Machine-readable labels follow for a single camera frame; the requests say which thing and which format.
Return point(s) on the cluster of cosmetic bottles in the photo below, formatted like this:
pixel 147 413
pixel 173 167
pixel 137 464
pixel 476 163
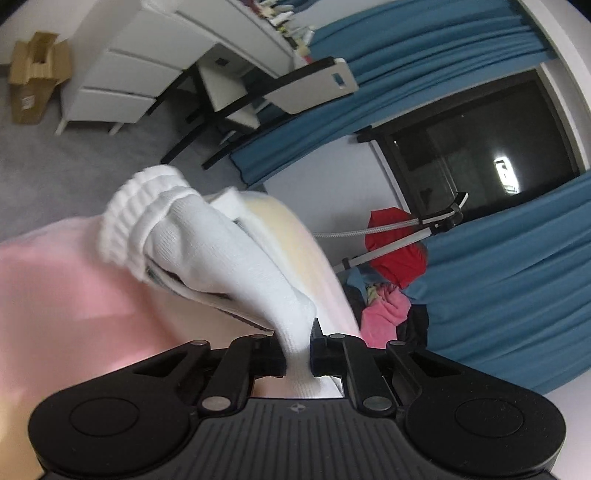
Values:
pixel 288 21

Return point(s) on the red cloth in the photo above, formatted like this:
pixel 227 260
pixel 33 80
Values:
pixel 397 249

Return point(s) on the white sweatpants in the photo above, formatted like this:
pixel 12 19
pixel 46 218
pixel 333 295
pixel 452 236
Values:
pixel 231 258

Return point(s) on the pink cloth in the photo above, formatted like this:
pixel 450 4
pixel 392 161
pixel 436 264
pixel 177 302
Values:
pixel 385 318

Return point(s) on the dark clothes pile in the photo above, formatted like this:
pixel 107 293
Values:
pixel 415 323

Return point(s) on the black and beige chair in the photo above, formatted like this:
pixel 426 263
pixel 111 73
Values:
pixel 277 87

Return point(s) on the black curtain holder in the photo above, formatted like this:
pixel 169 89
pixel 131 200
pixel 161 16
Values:
pixel 363 136

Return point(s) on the brown cardboard box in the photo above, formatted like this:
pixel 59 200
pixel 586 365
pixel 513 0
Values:
pixel 34 78

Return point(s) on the garment steamer stand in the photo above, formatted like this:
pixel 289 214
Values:
pixel 415 235

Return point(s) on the white dressing table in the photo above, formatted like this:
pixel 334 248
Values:
pixel 152 60

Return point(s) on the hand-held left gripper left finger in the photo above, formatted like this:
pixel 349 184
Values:
pixel 272 357

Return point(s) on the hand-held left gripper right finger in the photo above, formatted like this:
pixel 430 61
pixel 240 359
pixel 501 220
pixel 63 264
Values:
pixel 325 357

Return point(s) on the dark window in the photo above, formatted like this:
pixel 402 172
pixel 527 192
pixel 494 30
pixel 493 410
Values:
pixel 461 147

